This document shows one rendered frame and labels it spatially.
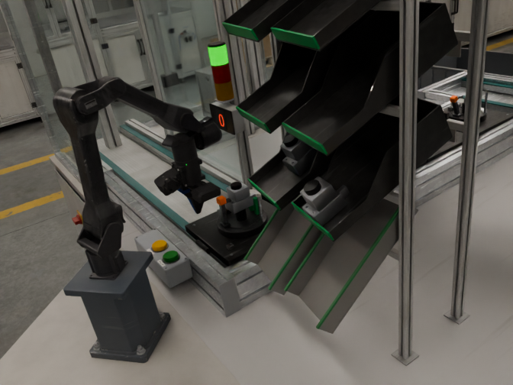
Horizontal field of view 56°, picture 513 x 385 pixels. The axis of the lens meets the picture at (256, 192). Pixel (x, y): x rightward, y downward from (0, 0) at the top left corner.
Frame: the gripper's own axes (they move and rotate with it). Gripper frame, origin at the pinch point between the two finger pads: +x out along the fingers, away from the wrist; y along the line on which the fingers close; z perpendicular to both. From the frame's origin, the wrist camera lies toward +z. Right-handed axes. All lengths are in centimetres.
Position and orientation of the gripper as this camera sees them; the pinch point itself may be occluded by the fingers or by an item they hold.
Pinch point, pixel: (195, 201)
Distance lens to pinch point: 122.2
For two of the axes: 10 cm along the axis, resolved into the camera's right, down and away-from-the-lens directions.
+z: -8.1, 3.7, -4.5
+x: 1.3, 8.7, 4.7
